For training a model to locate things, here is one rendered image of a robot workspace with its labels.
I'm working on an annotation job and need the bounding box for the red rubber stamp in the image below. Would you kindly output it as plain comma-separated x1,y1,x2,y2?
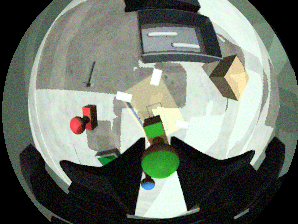
69,104,97,135

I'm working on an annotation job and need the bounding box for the tan cardboard box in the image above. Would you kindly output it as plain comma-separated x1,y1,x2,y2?
209,55,249,101

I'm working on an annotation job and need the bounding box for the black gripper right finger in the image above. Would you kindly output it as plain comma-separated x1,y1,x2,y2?
170,136,255,212

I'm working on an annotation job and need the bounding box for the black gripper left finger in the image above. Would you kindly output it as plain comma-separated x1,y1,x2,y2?
59,137,146,216

